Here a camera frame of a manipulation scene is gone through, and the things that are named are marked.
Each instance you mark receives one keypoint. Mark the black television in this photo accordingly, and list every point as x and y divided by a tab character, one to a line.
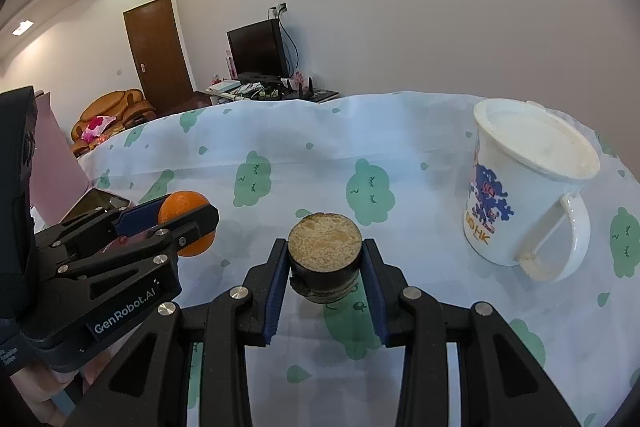
257	49

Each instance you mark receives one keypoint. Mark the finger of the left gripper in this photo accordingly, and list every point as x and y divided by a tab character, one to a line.
93	230
128	257

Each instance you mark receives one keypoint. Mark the orange brown sofa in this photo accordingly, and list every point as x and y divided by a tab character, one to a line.
108	115

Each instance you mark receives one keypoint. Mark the pink kettle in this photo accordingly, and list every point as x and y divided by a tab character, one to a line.
57	181

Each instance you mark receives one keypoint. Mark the small sugarcane stub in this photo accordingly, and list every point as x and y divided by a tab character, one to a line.
324	252

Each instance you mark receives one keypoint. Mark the pink tin box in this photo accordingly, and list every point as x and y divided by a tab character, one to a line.
93	199

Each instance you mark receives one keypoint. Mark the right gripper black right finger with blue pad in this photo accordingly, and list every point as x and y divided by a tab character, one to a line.
405	316

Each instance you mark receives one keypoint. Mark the white enamel mug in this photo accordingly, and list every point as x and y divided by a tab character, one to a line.
524	204

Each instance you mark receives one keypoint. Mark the person's left hand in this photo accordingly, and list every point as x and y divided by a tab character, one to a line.
37	384

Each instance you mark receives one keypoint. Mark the large orange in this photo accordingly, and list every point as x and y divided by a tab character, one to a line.
177	208

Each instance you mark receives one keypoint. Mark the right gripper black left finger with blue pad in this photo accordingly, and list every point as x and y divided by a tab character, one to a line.
247	315

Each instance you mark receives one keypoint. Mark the brown wooden door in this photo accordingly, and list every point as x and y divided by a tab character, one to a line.
157	52

